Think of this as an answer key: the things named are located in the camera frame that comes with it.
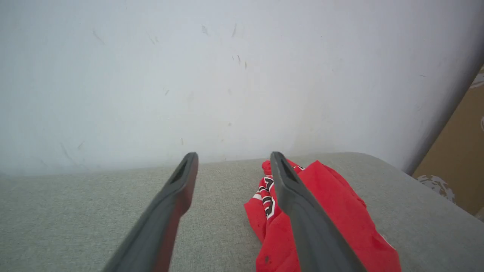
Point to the grey fabric sofa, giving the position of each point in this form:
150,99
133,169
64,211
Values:
94,219

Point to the red basketball jersey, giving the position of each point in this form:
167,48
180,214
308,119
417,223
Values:
340,215

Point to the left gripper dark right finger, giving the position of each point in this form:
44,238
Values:
310,226

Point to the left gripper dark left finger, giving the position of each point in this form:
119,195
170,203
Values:
162,223

